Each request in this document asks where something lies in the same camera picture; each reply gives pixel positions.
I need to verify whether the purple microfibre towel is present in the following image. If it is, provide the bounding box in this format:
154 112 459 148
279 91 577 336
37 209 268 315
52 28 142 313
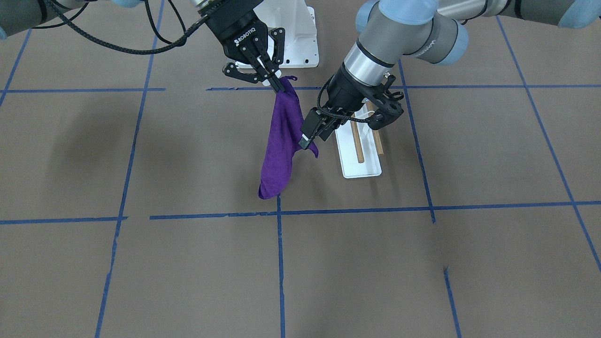
258 76 303 200

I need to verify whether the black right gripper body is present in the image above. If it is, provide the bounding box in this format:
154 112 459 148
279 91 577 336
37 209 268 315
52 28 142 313
204 0 285 84

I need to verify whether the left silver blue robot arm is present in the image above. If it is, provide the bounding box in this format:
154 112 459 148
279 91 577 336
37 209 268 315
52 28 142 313
299 0 601 149

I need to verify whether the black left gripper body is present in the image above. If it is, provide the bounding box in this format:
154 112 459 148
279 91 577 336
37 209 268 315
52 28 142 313
322 64 373 117

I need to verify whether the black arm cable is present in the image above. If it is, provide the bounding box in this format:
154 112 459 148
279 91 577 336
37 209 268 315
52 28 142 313
317 77 376 124
45 0 207 55

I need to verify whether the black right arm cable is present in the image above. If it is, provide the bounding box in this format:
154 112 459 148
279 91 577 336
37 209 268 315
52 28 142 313
45 0 207 55

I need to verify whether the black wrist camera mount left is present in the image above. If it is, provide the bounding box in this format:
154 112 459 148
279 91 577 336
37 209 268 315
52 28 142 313
365 74 404 131

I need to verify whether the white towel rack stand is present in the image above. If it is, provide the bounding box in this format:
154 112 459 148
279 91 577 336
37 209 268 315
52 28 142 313
335 121 384 179

